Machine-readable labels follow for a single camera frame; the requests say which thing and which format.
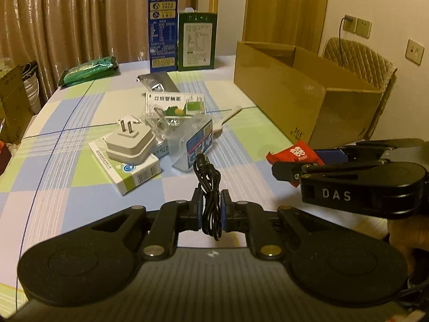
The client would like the red small packet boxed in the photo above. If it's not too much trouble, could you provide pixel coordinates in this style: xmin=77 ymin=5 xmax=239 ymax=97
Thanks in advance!
xmin=266 ymin=141 xmax=324 ymax=188

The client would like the black usb cable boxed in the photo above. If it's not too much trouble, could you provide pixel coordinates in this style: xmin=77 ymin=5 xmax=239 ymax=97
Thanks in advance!
xmin=193 ymin=152 xmax=223 ymax=242

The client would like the white green medicine box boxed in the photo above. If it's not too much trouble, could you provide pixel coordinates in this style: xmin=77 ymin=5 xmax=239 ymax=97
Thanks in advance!
xmin=88 ymin=136 xmax=161 ymax=196

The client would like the clear blue label packet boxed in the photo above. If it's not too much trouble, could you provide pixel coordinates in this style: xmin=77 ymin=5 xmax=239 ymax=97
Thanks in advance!
xmin=167 ymin=114 xmax=213 ymax=172

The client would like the white power adapter plug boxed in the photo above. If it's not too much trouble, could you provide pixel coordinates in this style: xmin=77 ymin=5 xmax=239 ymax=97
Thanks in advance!
xmin=105 ymin=115 xmax=156 ymax=166

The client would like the white plastic spoon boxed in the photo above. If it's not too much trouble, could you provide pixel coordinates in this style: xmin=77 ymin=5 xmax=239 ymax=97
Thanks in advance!
xmin=212 ymin=105 xmax=242 ymax=139

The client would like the clear bag metal rack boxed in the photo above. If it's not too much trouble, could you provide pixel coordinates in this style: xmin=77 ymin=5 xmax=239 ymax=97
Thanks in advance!
xmin=143 ymin=105 xmax=187 ymax=140

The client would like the green white spray box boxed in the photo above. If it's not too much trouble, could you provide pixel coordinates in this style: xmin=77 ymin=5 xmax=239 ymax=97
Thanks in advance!
xmin=145 ymin=92 xmax=206 ymax=117

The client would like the silver foil bag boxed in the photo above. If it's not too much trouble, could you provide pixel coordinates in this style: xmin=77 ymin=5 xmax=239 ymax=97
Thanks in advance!
xmin=137 ymin=71 xmax=179 ymax=92

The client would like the person right hand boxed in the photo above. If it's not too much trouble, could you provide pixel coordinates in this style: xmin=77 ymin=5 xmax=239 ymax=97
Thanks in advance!
xmin=387 ymin=215 xmax=429 ymax=276

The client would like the large cardboard box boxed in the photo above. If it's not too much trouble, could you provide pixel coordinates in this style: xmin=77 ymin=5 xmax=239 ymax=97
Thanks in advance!
xmin=234 ymin=42 xmax=384 ymax=149

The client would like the quilted brown chair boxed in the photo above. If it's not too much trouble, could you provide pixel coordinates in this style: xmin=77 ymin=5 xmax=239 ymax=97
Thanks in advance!
xmin=322 ymin=37 xmax=397 ymax=140

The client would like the checkered tablecloth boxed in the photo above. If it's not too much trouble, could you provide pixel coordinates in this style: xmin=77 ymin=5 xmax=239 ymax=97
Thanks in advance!
xmin=0 ymin=54 xmax=390 ymax=309

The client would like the wooden door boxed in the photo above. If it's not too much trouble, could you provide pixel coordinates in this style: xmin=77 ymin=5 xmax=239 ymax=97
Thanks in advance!
xmin=242 ymin=0 xmax=327 ymax=53

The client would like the green wipes pack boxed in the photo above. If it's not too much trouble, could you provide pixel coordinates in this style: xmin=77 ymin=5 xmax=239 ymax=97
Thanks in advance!
xmin=57 ymin=56 xmax=119 ymax=87

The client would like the dark green carton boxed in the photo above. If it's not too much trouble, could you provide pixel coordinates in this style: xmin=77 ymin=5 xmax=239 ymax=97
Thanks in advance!
xmin=177 ymin=12 xmax=217 ymax=71

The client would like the brown cardboard boxes stack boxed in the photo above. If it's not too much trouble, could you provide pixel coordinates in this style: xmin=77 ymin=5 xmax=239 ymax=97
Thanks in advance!
xmin=1 ymin=61 xmax=42 ymax=145

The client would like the blue tall carton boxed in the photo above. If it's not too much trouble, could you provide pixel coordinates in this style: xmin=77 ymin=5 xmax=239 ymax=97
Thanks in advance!
xmin=148 ymin=0 xmax=178 ymax=73

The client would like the beige curtain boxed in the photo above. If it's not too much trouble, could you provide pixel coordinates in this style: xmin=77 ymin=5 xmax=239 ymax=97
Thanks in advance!
xmin=1 ymin=0 xmax=197 ymax=100

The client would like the wall power socket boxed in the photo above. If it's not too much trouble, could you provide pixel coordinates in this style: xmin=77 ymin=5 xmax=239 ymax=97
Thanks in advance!
xmin=342 ymin=14 xmax=357 ymax=34

